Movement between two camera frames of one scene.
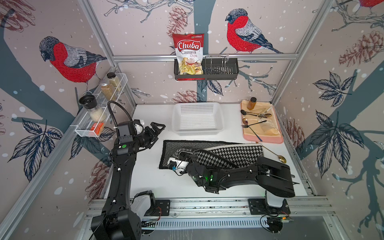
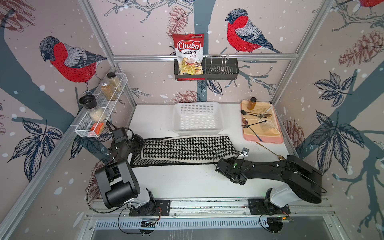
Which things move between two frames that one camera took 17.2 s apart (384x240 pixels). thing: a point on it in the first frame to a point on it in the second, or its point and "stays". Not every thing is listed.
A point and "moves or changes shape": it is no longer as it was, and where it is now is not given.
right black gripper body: x=191 y=162 to x=231 y=162
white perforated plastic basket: x=197 y=119 stays
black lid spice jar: x=89 y=103 stays
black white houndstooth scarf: x=232 y=155 moves or changes shape
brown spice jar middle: x=107 y=90 stays
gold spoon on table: x=281 y=158 stays
